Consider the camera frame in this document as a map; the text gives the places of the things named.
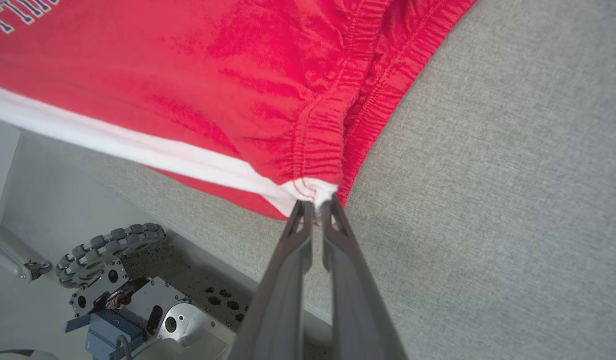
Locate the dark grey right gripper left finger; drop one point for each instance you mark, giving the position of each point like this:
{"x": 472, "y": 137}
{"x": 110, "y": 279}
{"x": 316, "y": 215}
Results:
{"x": 283, "y": 300}

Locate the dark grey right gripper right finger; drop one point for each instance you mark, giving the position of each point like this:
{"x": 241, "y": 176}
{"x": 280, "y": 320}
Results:
{"x": 357, "y": 310}

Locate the red shorts with white stripe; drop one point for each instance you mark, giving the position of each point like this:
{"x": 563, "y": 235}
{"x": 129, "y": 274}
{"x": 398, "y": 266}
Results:
{"x": 188, "y": 75}

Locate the metal robot wheeled base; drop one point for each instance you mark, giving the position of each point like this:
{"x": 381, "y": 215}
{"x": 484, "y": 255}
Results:
{"x": 188, "y": 320}

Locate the grey fabric sofa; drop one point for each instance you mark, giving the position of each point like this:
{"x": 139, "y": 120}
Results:
{"x": 487, "y": 200}

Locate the blue grey electronics box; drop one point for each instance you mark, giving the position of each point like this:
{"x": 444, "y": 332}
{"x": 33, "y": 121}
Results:
{"x": 108, "y": 332}

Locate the grey omni wheel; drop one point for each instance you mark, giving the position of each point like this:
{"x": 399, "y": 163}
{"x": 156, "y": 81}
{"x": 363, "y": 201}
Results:
{"x": 108, "y": 250}

